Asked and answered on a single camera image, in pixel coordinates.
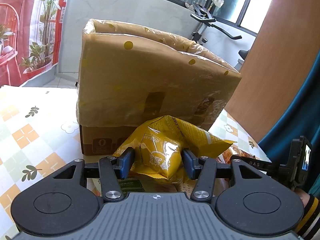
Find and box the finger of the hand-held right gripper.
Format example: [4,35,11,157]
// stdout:
[231,155,284,173]

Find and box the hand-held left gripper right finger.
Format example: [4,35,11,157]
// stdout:
[182,149,266,202]

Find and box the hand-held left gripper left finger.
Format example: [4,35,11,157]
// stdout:
[52,147,136,202]

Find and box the yellow snack packet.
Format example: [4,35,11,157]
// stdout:
[112,115,237,180]

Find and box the brown cardboard box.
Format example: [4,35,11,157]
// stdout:
[76,19,242,156]

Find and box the silver red snack packet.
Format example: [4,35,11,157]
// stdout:
[216,147,253,164]

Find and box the yellow-dotted clear plastic bag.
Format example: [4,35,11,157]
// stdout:
[76,19,242,132]

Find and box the person's right forearm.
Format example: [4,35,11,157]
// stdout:
[296,187,320,238]

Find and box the green snack packet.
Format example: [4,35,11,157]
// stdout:
[117,177,146,193]

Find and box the teal cloth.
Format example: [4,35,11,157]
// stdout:
[259,52,320,163]

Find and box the checked floral tablecloth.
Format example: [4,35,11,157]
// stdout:
[0,85,272,240]

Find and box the black exercise bike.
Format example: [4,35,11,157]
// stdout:
[186,1,250,73]

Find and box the red plant wall poster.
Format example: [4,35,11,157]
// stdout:
[0,0,73,88]

